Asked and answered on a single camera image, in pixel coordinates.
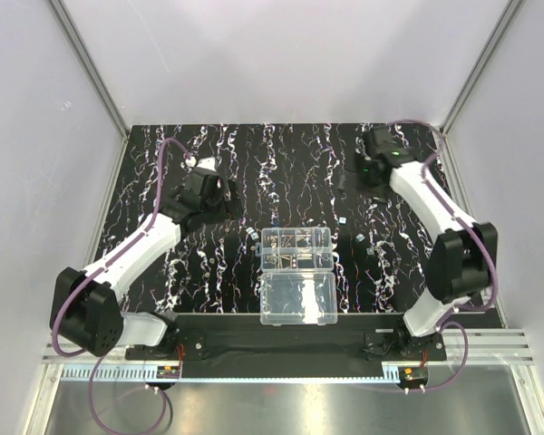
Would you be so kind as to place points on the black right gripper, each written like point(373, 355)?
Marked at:
point(360, 169)

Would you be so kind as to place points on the clear plastic organizer box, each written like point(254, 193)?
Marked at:
point(297, 283)

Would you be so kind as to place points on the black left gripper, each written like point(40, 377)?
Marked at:
point(229, 199)

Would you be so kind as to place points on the aluminium frame profile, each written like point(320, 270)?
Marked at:
point(81, 52)

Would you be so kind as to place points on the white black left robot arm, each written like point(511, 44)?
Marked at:
point(86, 309)

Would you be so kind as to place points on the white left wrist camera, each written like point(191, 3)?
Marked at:
point(209, 163)

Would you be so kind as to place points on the grey cable duct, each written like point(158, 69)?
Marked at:
point(194, 372)

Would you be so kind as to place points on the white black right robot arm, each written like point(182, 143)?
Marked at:
point(460, 274)

